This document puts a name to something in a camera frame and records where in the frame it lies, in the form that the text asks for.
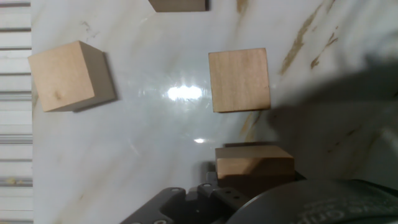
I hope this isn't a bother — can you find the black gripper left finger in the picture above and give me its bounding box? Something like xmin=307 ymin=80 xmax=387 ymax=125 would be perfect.
xmin=120 ymin=172 xmax=251 ymax=224

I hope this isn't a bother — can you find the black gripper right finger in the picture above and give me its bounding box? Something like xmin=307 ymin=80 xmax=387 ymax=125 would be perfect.
xmin=294 ymin=170 xmax=307 ymax=184

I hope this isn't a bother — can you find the medium light wooden cube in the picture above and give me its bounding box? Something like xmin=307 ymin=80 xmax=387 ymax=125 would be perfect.
xmin=208 ymin=47 xmax=272 ymax=114
xmin=27 ymin=40 xmax=118 ymax=113
xmin=147 ymin=0 xmax=210 ymax=13
xmin=215 ymin=145 xmax=297 ymax=197

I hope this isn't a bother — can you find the white marble pattern sheet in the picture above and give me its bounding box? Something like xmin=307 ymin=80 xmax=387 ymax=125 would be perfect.
xmin=30 ymin=0 xmax=398 ymax=224

